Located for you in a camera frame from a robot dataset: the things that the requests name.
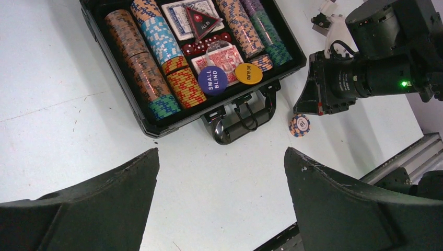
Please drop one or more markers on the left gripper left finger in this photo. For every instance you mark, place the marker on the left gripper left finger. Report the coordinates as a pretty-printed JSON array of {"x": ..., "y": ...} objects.
[{"x": 106, "y": 212}]

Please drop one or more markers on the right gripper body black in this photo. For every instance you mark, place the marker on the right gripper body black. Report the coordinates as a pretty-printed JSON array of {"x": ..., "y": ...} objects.
[{"x": 335, "y": 85}]

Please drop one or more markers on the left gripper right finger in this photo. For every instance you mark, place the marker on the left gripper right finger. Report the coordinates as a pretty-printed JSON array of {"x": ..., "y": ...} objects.
[{"x": 335, "y": 211}]

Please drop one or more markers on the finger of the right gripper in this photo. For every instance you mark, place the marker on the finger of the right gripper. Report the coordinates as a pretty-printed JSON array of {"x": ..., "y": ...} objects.
[{"x": 309, "y": 98}]

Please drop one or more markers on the poker chip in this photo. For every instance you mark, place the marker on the poker chip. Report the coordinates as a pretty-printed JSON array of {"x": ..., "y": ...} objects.
[
  {"x": 263, "y": 62},
  {"x": 299, "y": 125}
]

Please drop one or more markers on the yellow round button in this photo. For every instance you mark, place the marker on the yellow round button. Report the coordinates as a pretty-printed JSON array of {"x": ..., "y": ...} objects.
[{"x": 248, "y": 73}]

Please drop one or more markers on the red playing card deck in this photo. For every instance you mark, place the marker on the red playing card deck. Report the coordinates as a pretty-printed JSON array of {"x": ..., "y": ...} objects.
[{"x": 227, "y": 61}]

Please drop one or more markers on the blue small blind button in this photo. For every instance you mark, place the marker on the blue small blind button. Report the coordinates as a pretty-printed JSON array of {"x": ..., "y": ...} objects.
[{"x": 212, "y": 80}]

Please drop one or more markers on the clear round dealer button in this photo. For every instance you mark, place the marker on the clear round dealer button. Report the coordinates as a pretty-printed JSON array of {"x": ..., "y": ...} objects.
[{"x": 216, "y": 48}]

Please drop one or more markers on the black triangular all-in marker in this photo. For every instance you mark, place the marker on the black triangular all-in marker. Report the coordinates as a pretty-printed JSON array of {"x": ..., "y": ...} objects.
[{"x": 201, "y": 22}]

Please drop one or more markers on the black poker set case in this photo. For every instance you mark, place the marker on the black poker set case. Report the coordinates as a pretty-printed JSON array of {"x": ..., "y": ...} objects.
[{"x": 237, "y": 111}]

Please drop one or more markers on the blue playing card deck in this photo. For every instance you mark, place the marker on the blue playing card deck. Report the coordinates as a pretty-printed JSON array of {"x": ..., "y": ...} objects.
[{"x": 176, "y": 15}]

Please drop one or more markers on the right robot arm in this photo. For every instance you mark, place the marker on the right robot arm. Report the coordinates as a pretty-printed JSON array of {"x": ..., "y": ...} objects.
[{"x": 381, "y": 48}]

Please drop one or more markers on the red die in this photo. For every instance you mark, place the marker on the red die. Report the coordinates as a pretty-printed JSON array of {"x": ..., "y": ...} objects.
[
  {"x": 226, "y": 37},
  {"x": 188, "y": 49},
  {"x": 200, "y": 47},
  {"x": 216, "y": 38},
  {"x": 208, "y": 42}
]

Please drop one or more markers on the purple chip stack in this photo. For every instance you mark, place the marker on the purple chip stack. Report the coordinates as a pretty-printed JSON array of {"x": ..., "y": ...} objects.
[{"x": 252, "y": 6}]

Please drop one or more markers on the pink brown chip stack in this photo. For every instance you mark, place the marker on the pink brown chip stack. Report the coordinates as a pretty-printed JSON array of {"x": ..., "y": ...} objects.
[{"x": 241, "y": 26}]

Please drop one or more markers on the brown teal chip stack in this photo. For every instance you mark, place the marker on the brown teal chip stack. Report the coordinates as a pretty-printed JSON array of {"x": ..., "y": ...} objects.
[{"x": 144, "y": 70}]

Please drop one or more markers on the orange blue chip stack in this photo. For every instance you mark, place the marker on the orange blue chip stack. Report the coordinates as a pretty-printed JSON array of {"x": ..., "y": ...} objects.
[{"x": 167, "y": 52}]

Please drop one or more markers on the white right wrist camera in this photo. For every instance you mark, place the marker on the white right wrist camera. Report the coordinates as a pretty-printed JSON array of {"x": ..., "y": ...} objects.
[{"x": 328, "y": 24}]

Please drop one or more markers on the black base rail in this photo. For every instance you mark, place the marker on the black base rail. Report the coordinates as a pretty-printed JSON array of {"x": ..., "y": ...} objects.
[{"x": 398, "y": 173}]

